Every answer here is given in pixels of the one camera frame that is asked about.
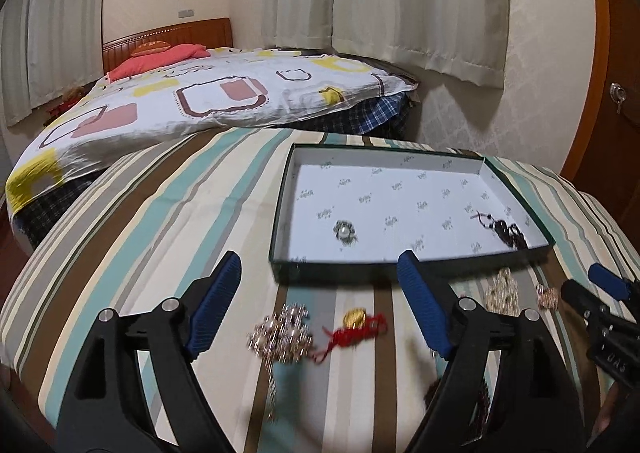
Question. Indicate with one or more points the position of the pearl flower brooch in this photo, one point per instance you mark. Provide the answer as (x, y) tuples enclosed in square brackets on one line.
[(345, 232)]

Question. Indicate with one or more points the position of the silver crystal brooch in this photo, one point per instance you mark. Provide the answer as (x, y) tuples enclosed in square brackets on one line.
[(282, 333)]

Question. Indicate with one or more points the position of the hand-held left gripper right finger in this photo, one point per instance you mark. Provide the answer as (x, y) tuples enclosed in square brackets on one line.
[(422, 303)]

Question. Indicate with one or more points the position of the striped bedsheet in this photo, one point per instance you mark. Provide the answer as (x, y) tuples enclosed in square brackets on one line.
[(150, 233)]

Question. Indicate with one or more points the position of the metal door lock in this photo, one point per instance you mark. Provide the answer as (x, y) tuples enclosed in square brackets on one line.
[(618, 93)]

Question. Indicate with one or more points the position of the pearl cluster jewelry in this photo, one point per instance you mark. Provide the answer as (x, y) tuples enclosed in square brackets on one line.
[(502, 290)]

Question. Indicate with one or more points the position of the pink pillow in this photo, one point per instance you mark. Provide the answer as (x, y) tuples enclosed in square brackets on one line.
[(150, 62)]

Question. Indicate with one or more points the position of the brown fuzzy object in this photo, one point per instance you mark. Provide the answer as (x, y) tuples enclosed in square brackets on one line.
[(75, 94)]

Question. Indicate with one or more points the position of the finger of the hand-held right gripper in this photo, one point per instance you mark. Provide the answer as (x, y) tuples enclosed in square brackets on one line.
[(607, 279), (580, 300)]

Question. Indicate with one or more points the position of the orange cushion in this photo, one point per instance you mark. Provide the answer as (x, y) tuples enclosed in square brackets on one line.
[(150, 49)]

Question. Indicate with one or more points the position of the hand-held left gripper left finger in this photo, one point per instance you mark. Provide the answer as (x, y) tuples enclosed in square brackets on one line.
[(215, 308)]

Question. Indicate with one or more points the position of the white patterned quilt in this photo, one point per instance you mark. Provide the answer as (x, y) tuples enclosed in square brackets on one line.
[(200, 98)]

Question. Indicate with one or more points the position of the plaid bedsheet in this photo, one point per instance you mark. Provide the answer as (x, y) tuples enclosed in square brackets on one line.
[(385, 113)]

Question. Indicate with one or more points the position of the wall outlet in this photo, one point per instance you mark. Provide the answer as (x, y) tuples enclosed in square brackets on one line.
[(185, 13)]

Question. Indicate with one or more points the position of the wooden door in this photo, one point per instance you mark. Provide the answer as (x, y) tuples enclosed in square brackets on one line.
[(610, 33)]

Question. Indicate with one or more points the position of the wooden headboard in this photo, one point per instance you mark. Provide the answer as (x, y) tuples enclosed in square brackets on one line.
[(200, 30)]

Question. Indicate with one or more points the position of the green cardboard tray box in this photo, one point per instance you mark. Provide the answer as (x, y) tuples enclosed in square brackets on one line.
[(400, 198)]

